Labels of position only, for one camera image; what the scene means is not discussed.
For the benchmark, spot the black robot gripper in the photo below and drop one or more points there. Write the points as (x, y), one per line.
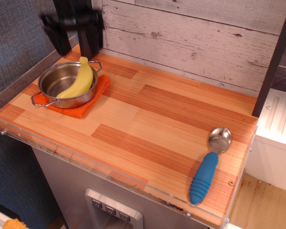
(73, 15)

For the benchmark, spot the yellow plastic banana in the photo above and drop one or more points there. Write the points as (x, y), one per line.
(82, 82)

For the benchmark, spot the stainless steel pot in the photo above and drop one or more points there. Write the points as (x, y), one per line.
(57, 79)

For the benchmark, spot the silver toy fridge cabinet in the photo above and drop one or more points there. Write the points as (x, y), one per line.
(68, 183)

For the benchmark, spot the grey dispenser button panel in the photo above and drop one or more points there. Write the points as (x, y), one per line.
(107, 213)

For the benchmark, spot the orange object bottom left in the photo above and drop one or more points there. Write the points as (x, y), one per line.
(14, 224)

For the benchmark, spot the blue handled metal spoon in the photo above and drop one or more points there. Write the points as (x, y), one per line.
(219, 142)

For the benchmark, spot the dark right post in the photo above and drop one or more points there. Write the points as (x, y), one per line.
(270, 74)

